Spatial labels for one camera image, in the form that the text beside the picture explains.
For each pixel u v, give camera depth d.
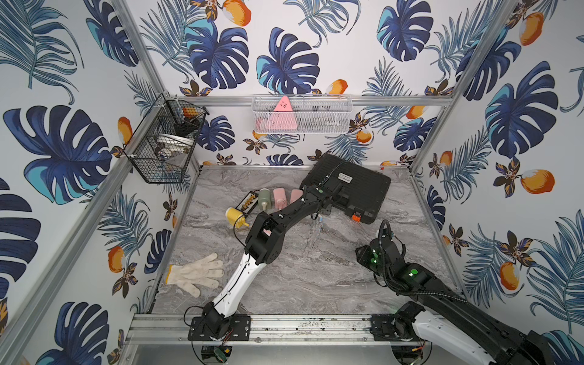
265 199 1.00
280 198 1.00
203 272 0.86
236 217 1.03
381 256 0.61
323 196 0.73
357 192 1.03
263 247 0.61
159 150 0.84
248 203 1.05
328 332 0.75
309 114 0.92
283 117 0.90
